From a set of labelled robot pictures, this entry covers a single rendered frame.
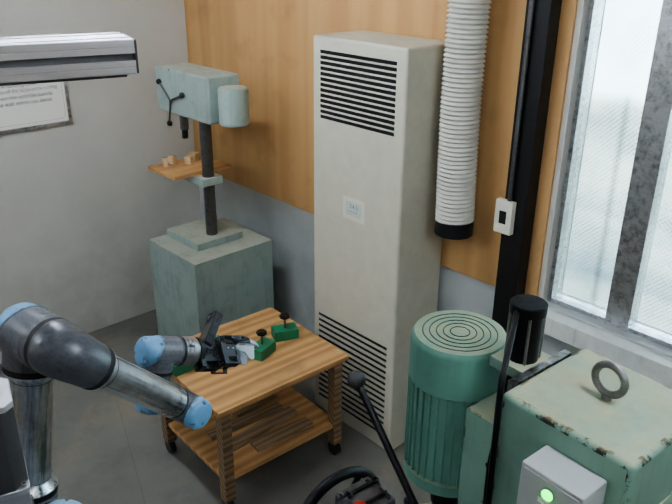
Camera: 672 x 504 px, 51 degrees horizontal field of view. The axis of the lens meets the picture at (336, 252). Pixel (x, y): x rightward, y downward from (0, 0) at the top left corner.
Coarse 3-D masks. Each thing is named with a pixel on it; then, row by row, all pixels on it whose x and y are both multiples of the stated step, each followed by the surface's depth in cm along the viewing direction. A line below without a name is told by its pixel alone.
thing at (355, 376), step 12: (360, 372) 132; (348, 384) 133; (360, 384) 131; (360, 396) 132; (372, 408) 131; (372, 420) 131; (384, 432) 130; (384, 444) 130; (396, 456) 130; (396, 468) 129; (408, 492) 128
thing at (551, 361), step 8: (560, 352) 119; (568, 352) 119; (544, 360) 117; (552, 360) 117; (560, 360) 117; (536, 368) 115; (544, 368) 115; (520, 376) 112; (528, 376) 112; (512, 384) 111
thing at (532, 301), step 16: (512, 304) 114; (528, 304) 113; (544, 304) 113; (528, 320) 112; (544, 320) 115; (528, 336) 113; (496, 352) 119; (512, 352) 116; (528, 352) 115; (496, 368) 118; (512, 368) 115; (528, 368) 115
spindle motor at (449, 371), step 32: (448, 320) 132; (480, 320) 132; (416, 352) 126; (448, 352) 122; (480, 352) 122; (416, 384) 128; (448, 384) 123; (480, 384) 123; (416, 416) 131; (448, 416) 126; (416, 448) 133; (448, 448) 129; (416, 480) 135; (448, 480) 131
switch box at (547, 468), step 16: (544, 448) 103; (528, 464) 100; (544, 464) 99; (560, 464) 99; (576, 464) 99; (528, 480) 100; (544, 480) 97; (560, 480) 96; (576, 480) 96; (592, 480) 97; (528, 496) 101; (560, 496) 96; (576, 496) 94; (592, 496) 95
